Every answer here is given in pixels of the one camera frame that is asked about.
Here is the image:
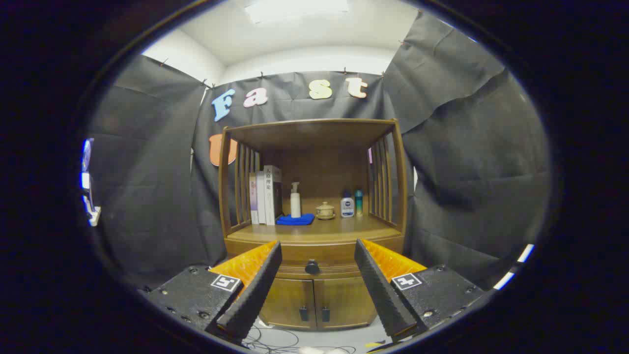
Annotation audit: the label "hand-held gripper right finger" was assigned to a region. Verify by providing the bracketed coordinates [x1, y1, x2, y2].
[354, 238, 487, 343]

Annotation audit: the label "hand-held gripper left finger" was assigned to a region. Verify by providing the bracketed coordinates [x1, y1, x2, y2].
[140, 239, 284, 345]

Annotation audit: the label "wooden drawer with black knob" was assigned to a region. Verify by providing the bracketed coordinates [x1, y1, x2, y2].
[226, 242, 405, 280]

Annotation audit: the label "wooden cabinet door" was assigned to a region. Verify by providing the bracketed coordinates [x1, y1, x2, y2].
[314, 277, 378, 329]
[259, 278, 316, 329]

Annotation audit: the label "wooden countertop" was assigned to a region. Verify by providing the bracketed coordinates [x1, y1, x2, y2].
[226, 197, 404, 245]

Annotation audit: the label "wooden cabinet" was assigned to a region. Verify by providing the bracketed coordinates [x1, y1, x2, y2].
[218, 118, 408, 331]

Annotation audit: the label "blue cloth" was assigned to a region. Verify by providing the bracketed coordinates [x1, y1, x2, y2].
[276, 212, 315, 226]

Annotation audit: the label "pale purple book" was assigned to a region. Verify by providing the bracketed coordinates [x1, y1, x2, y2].
[249, 172, 259, 225]

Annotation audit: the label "thin white book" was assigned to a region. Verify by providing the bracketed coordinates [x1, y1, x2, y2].
[256, 170, 267, 225]

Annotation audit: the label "white and black book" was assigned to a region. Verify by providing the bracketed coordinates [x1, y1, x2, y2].
[263, 165, 284, 226]

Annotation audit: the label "black backdrop cloth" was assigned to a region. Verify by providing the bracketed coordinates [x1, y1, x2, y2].
[86, 10, 551, 292]

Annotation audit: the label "white and blue equipment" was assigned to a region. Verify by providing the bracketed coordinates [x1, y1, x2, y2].
[80, 138, 102, 227]

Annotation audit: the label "black cables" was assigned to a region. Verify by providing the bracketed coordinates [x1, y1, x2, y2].
[242, 322, 357, 354]

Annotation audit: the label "white frame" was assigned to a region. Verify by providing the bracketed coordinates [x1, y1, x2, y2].
[493, 243, 535, 291]

